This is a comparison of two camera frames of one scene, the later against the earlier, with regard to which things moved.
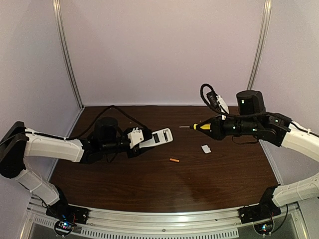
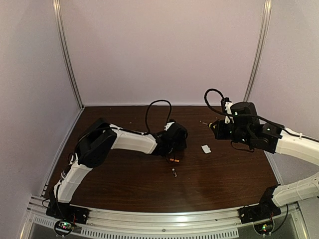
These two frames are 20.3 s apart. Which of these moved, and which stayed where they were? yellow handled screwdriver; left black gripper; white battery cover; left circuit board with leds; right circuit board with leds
Moved: left black gripper; yellow handled screwdriver
Stayed: white battery cover; left circuit board with leds; right circuit board with leds
